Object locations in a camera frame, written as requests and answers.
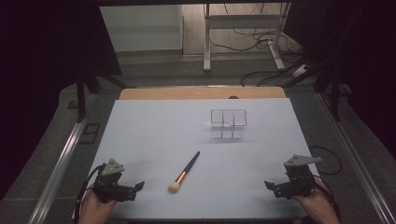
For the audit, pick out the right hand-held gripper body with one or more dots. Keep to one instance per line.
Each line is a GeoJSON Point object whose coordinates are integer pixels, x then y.
{"type": "Point", "coordinates": [299, 179]}

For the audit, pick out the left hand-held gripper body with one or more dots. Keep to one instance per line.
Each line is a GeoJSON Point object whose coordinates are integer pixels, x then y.
{"type": "Point", "coordinates": [109, 183]}

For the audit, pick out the makeup brush with gold ferrule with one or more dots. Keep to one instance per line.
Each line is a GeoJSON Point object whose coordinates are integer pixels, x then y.
{"type": "Point", "coordinates": [184, 173]}

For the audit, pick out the clear acrylic organizer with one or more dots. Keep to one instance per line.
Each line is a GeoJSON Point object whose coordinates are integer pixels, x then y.
{"type": "Point", "coordinates": [229, 124]}

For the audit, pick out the person's left hand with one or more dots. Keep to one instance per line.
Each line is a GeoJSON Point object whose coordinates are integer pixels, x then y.
{"type": "Point", "coordinates": [95, 210]}

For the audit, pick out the white table sheet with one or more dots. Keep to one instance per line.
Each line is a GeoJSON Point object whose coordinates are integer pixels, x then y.
{"type": "Point", "coordinates": [174, 140]}

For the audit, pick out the black metal stand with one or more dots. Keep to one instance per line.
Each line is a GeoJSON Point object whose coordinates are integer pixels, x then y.
{"type": "Point", "coordinates": [81, 93]}
{"type": "Point", "coordinates": [334, 93]}

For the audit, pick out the white power strip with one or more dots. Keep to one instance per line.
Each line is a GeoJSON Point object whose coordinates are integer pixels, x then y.
{"type": "Point", "coordinates": [300, 71]}

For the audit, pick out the black curtain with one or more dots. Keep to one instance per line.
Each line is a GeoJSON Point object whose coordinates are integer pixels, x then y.
{"type": "Point", "coordinates": [43, 62]}
{"type": "Point", "coordinates": [358, 56]}

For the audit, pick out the white cabinet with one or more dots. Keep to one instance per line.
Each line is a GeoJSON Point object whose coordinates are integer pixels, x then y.
{"type": "Point", "coordinates": [143, 28]}

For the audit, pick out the metal floor rail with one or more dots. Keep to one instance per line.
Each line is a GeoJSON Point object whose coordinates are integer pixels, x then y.
{"type": "Point", "coordinates": [358, 161]}
{"type": "Point", "coordinates": [59, 174]}

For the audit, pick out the white desk frame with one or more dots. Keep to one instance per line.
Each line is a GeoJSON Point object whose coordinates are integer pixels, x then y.
{"type": "Point", "coordinates": [243, 22]}

